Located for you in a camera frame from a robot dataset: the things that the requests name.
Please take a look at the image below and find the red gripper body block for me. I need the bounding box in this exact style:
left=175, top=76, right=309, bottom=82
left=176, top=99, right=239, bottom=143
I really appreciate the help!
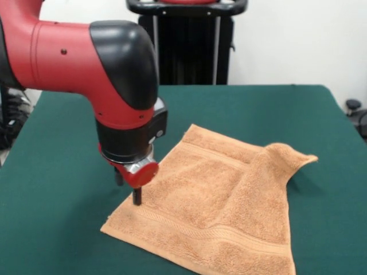
left=98, top=143, right=160, bottom=189

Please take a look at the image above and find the tan terry towel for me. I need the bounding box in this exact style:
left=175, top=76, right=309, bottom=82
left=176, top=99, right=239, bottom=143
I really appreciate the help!
left=100, top=123, right=319, bottom=275

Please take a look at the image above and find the dark green table cloth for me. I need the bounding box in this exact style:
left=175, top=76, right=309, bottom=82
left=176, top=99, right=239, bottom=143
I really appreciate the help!
left=0, top=84, right=367, bottom=275

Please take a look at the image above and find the black electronics box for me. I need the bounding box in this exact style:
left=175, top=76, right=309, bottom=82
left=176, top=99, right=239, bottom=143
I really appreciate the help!
left=0, top=82, right=32, bottom=151

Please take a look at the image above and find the grey office chair base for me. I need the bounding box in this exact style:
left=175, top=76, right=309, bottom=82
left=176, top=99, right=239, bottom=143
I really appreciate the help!
left=345, top=99, right=367, bottom=141

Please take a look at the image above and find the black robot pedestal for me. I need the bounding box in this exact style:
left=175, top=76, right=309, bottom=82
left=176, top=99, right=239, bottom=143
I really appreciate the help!
left=126, top=0, right=249, bottom=86

